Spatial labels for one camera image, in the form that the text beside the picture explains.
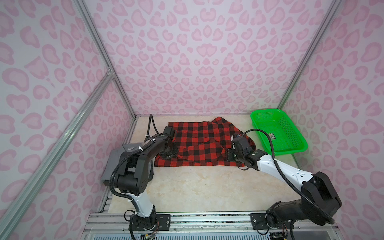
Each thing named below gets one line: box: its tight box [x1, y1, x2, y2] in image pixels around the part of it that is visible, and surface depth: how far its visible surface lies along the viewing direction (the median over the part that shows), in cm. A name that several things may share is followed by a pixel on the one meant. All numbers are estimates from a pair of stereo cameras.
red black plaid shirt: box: [154, 117, 257, 167], surface depth 103 cm
